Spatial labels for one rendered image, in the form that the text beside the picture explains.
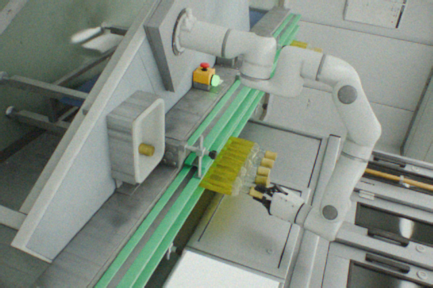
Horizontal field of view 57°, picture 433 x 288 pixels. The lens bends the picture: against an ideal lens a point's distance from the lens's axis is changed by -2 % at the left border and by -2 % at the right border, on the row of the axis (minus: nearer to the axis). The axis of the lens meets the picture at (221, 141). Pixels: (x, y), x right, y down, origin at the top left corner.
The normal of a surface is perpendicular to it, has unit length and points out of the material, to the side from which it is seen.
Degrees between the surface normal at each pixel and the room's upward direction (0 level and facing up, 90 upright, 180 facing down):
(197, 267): 90
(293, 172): 91
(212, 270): 90
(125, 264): 90
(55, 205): 0
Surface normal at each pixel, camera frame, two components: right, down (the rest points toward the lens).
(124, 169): -0.34, 0.51
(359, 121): -0.32, 0.16
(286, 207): -0.57, 0.33
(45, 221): 0.94, 0.25
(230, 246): 0.07, -0.83
